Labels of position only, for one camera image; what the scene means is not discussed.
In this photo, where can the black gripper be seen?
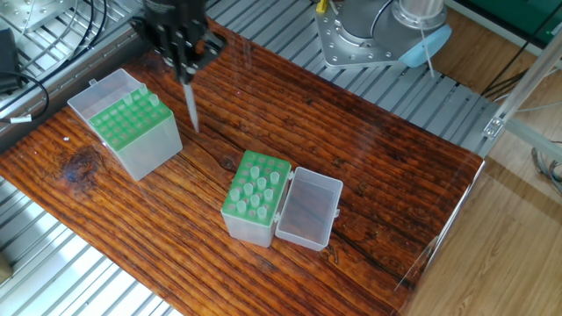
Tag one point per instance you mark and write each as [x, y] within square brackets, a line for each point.
[176, 16]

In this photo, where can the translucent tip box green rack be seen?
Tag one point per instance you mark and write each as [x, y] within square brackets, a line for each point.
[149, 149]
[244, 228]

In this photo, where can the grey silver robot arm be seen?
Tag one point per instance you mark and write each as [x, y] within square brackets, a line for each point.
[378, 31]

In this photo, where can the clear hinged box lid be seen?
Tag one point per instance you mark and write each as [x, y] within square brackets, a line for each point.
[307, 211]
[98, 92]

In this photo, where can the yellow tag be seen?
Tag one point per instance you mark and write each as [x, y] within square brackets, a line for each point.
[321, 5]

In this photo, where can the glossy wooden board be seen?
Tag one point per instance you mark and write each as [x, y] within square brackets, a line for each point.
[369, 167]

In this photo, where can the grey metal mount plate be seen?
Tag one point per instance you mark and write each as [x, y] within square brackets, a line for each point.
[351, 44]

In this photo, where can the aluminium frame corner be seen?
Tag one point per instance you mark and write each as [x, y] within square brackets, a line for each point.
[518, 110]

